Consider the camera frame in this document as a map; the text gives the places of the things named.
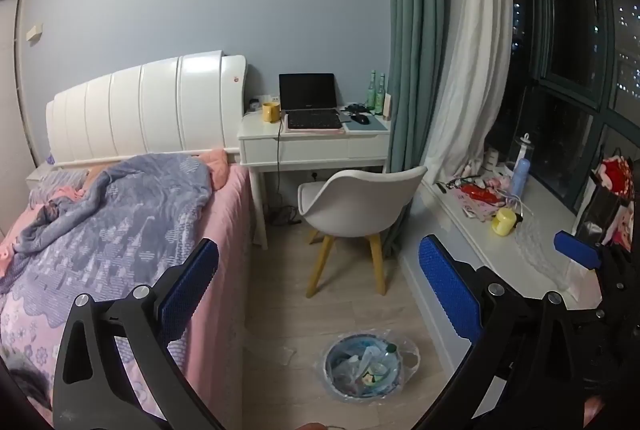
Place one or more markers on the cream wall switch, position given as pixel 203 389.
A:
pixel 34 33

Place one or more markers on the striped pillow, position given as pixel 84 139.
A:
pixel 60 185

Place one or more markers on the green curtain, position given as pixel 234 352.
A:
pixel 415 35

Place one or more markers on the black computer mouse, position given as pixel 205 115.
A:
pixel 360 119

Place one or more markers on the green glass bottle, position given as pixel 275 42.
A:
pixel 381 95
pixel 372 90

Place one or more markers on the white nightstand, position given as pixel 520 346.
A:
pixel 37 177

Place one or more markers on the white chair wooden legs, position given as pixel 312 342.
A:
pixel 360 205

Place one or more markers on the purple grey patterned blanket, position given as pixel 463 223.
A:
pixel 125 220

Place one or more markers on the red patterned bag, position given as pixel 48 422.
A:
pixel 600 210

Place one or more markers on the grey furry plush item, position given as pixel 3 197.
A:
pixel 27 385

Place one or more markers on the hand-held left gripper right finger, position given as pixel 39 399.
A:
pixel 447 290

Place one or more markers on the light blue bottle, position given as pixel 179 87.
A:
pixel 520 177

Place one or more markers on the yellow lidded container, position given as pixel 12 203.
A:
pixel 503 222

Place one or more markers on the red packet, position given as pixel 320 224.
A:
pixel 477 192

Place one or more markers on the round blue trash bin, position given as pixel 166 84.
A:
pixel 362 367

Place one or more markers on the teal mouse pad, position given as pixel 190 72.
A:
pixel 377 125

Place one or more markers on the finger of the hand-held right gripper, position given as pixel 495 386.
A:
pixel 575 249

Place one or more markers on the bed with pink sheet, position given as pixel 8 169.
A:
pixel 225 230

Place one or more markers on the yellow mug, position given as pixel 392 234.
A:
pixel 270 112

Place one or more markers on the black laptop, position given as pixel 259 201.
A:
pixel 306 90

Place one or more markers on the white desk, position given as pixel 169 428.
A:
pixel 320 150

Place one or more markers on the white wardrobe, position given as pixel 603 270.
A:
pixel 10 110

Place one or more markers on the white curtain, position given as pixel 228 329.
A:
pixel 480 60

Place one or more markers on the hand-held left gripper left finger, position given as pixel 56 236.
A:
pixel 192 282

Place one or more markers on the pink fluffy pillow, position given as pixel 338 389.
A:
pixel 217 165

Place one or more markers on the white panelled headboard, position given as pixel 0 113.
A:
pixel 150 110

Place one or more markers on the dark framed window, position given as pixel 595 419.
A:
pixel 565 35

